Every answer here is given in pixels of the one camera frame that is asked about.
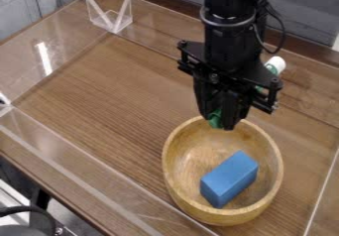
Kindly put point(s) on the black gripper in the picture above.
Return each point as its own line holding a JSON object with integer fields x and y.
{"x": 231, "y": 80}

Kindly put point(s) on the green dry erase marker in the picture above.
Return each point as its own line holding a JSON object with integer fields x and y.
{"x": 275, "y": 65}

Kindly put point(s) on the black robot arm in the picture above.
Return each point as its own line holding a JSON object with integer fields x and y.
{"x": 231, "y": 80}

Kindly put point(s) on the brown wooden bowl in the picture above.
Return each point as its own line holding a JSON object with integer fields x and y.
{"x": 194, "y": 150}

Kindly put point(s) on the blue rectangular block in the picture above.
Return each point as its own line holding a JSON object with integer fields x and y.
{"x": 229, "y": 179}

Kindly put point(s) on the clear acrylic corner bracket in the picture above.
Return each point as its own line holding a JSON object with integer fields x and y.
{"x": 112, "y": 21}

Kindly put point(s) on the clear acrylic tray wall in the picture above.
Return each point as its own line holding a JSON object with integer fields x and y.
{"x": 115, "y": 204}

